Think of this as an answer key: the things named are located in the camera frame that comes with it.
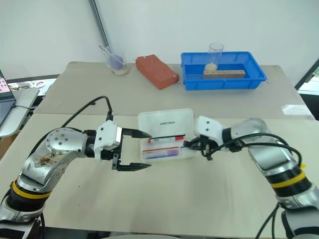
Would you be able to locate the clear glass cup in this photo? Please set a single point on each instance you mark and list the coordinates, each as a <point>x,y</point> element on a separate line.
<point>215,56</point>

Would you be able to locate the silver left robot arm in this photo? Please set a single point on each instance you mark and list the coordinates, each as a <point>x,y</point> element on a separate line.
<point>59,144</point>

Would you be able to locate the wooden block with holes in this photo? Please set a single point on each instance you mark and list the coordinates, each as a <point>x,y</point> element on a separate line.
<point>229,74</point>

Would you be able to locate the grey laptop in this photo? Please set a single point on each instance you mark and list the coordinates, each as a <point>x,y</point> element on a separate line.
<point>5,104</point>

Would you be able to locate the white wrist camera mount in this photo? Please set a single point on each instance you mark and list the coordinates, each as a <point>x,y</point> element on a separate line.
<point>207,125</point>
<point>107,134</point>

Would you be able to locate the red marker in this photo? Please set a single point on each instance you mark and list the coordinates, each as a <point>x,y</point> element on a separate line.
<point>164,139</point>

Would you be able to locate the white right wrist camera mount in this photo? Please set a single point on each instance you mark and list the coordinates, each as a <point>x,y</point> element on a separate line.
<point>207,125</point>

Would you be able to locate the grey metal pole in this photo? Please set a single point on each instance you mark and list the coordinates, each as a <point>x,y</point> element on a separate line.
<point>99,22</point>

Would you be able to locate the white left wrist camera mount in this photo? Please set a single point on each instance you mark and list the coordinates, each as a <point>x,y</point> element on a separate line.
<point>107,134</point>

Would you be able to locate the white translucent pencil case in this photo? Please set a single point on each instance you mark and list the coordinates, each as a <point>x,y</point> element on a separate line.
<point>164,117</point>

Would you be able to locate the blue plastic bin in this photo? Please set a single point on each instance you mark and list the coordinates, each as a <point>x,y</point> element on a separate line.
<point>221,83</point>

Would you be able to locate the blue marker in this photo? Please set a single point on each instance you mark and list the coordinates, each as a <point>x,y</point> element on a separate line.
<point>184,147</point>

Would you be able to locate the clear plastic beaker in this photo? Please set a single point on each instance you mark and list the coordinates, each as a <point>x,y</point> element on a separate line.
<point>117,62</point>

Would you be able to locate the clear stirring rod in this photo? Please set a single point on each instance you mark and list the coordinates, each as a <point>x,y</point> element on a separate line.
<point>106,50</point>

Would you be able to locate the grey side table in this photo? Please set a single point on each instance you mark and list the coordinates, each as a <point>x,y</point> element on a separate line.
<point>23,99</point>

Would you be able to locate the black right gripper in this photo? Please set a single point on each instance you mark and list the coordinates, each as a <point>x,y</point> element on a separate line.
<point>207,144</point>

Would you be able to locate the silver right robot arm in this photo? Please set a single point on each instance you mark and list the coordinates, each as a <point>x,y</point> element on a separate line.
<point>274,159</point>

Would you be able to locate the purple marker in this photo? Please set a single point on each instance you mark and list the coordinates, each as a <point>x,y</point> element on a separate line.
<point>162,154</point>

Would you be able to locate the red brick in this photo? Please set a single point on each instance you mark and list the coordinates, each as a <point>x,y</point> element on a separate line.
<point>155,71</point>

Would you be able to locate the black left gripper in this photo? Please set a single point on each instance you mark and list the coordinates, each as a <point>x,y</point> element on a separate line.
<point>109,155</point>

